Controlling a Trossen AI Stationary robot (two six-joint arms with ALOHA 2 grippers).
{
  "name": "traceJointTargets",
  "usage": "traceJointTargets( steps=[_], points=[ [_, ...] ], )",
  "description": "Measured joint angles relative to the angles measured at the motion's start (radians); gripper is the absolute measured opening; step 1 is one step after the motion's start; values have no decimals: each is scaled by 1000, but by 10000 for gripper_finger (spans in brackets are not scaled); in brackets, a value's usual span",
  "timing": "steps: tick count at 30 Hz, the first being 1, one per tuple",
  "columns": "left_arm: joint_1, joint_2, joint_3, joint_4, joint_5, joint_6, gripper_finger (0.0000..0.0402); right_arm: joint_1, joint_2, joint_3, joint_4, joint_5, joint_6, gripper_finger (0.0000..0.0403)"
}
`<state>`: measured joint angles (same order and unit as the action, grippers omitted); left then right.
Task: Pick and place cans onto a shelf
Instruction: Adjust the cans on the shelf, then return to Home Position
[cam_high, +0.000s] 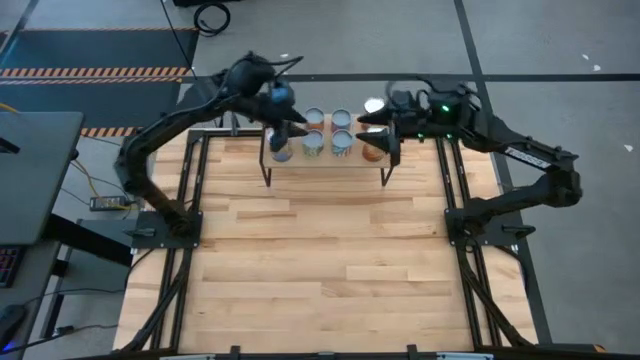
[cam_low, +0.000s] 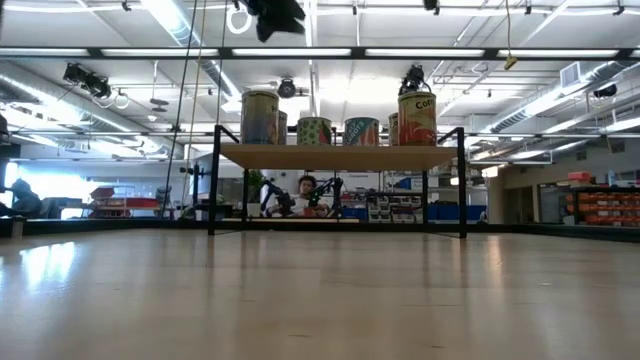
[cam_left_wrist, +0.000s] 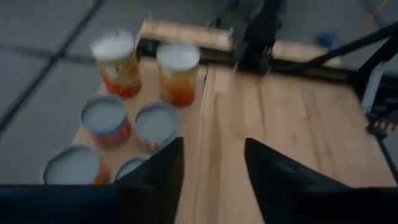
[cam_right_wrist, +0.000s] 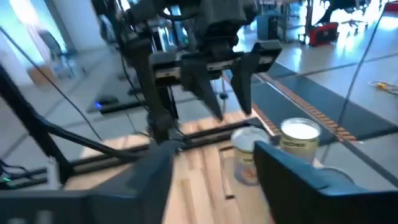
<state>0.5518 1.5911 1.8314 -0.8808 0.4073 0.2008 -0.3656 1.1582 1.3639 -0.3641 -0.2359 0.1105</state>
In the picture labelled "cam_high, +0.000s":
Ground tan labelled can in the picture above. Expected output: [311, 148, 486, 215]
[360, 130, 389, 164]

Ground pink and blue can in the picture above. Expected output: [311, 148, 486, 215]
[331, 128, 355, 159]

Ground yellow cable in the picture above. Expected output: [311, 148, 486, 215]
[69, 159, 101, 199]

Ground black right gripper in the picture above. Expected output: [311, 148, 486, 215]
[356, 82, 481, 167]

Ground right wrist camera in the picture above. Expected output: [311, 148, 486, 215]
[428, 94, 469, 124]

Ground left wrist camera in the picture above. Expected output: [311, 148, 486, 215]
[269, 82, 293, 106]

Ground black keyboard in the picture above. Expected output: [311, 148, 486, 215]
[0, 244, 24, 289]

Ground black computer mouse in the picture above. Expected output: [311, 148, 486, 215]
[0, 304, 29, 351]

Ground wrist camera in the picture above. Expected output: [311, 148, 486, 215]
[269, 82, 293, 106]
[428, 94, 469, 124]

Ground black mat with hazard stripes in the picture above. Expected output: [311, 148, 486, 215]
[0, 27, 201, 139]

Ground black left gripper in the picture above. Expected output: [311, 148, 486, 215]
[219, 53, 310, 153]

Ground long black floor cable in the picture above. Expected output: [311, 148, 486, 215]
[159, 0, 224, 129]

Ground carrots can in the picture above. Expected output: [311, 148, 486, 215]
[330, 107, 353, 133]

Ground wooden shelf with black legs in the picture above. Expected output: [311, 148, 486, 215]
[258, 112, 400, 188]

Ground grey desk top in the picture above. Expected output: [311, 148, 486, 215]
[0, 110, 85, 246]

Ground orange red can green stripes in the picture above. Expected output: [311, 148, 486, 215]
[362, 96, 387, 132]

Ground black desk base frame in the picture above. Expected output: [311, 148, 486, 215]
[42, 212, 134, 341]

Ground coiled black cable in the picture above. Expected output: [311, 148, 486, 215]
[193, 1, 232, 38]

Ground black aluminium table frame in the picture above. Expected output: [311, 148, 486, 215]
[112, 127, 606, 360]

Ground green polka dot can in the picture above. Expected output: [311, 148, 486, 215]
[301, 129, 325, 160]

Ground teal can with orange slices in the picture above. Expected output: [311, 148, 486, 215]
[268, 127, 295, 164]

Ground black power adapter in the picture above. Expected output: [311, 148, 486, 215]
[89, 195, 132, 211]

